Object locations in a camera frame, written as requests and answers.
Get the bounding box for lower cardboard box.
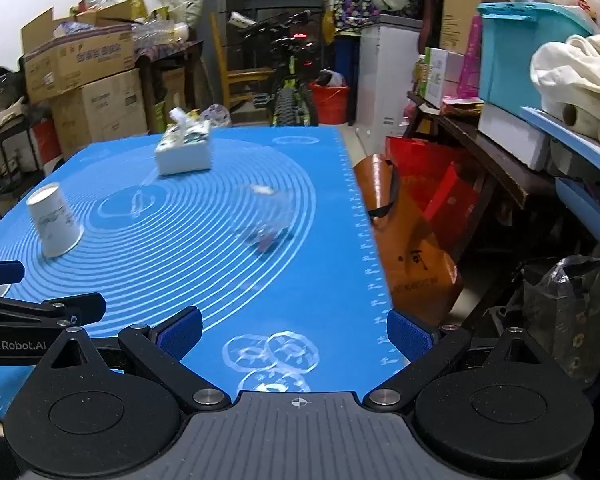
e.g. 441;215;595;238
50;70;148;159

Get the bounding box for white chest freezer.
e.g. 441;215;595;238
355;14;422;154

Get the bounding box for white paper cup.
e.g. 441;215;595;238
26;182;84;258

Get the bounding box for turquoise plastic storage bin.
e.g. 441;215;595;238
477;2;596;116

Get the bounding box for blue silicone baking mat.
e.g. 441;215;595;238
0;127;405;394

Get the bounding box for wooden chair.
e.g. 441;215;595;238
210;12;274;110

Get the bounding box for dark wooden side table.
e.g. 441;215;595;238
403;91;558;226

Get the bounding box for black bicycle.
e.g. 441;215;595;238
228;9;322;127

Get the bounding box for black metal shelf rack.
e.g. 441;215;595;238
0;112;45;219

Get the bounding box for red bucket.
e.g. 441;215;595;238
309;82;350;125

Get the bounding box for orange paper bag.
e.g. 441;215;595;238
354;154;463;326

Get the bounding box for white green carton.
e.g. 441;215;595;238
424;48;464;108

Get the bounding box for white tissue box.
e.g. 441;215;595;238
154;107;211;177

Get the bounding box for clear plastic bag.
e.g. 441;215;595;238
522;255;600;388

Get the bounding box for clear plastic cup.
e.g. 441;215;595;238
234;183;294;254

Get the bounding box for white cloth bundle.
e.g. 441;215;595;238
530;35;600;118

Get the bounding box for upper cardboard box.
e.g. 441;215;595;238
20;9;134;103

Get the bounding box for red gift bag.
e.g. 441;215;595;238
385;136;486;257

